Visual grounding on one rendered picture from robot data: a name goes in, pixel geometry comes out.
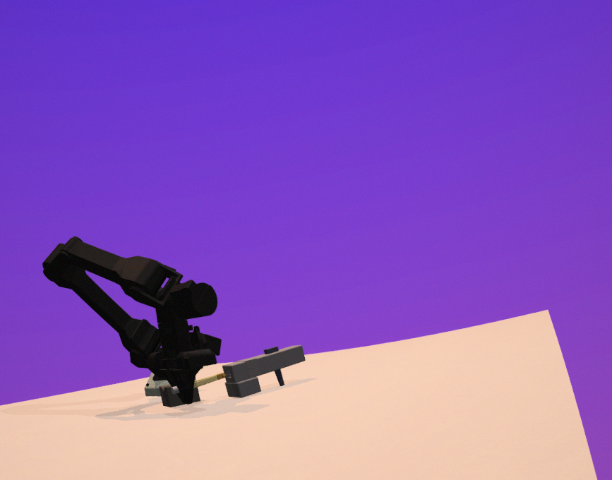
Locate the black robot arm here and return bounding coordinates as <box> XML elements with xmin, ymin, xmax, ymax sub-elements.
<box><xmin>42</xmin><ymin>236</ymin><xmax>222</xmax><ymax>381</ymax></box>

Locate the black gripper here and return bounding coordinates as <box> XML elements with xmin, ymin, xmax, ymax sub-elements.
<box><xmin>148</xmin><ymin>320</ymin><xmax>217</xmax><ymax>404</ymax></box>

